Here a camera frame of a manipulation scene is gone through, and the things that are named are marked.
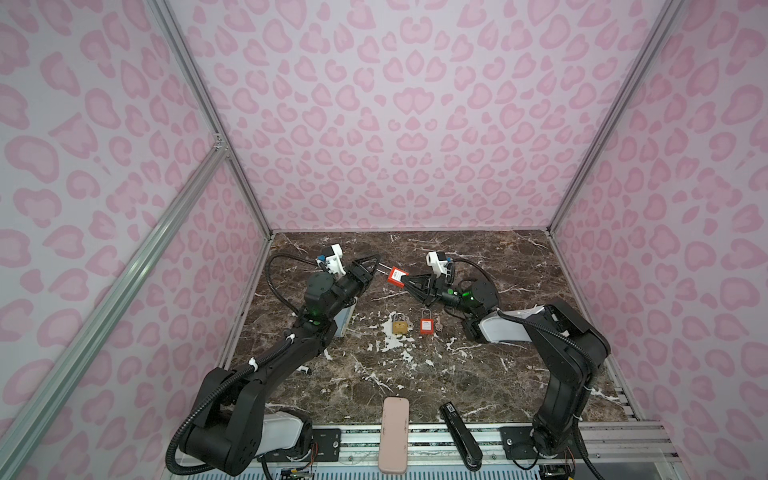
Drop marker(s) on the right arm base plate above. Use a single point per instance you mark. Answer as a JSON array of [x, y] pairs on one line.
[[524, 443]]

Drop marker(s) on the red padlock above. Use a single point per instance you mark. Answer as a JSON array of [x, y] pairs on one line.
[[427, 322], [395, 276]]

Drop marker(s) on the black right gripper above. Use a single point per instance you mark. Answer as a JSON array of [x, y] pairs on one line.
[[435, 290]]

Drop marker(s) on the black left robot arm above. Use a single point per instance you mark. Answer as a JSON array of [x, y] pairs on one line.
[[228, 427]]

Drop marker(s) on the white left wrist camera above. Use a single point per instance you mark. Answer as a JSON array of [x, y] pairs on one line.
[[330, 261]]

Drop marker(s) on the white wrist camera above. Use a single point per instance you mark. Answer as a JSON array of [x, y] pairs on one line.
[[441, 264], [330, 261]]

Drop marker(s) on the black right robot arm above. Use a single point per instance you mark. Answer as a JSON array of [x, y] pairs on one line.
[[570, 347]]

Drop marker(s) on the aluminium front rail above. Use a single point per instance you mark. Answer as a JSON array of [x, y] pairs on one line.
[[617, 450]]

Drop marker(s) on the blue grey stapler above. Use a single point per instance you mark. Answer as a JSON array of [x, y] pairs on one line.
[[342, 320]]

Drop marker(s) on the brass padlock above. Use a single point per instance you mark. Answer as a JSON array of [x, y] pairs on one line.
[[400, 324]]

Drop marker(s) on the pink rectangular case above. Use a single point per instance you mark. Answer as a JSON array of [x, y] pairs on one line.
[[393, 443]]

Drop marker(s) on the black stapler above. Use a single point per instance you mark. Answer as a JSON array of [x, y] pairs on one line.
[[464, 441]]

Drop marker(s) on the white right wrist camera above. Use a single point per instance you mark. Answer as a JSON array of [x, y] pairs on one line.
[[441, 264]]

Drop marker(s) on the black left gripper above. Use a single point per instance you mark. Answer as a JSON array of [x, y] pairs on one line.
[[356, 274]]

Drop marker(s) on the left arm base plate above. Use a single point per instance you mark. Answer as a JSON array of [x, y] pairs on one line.
[[320, 445]]

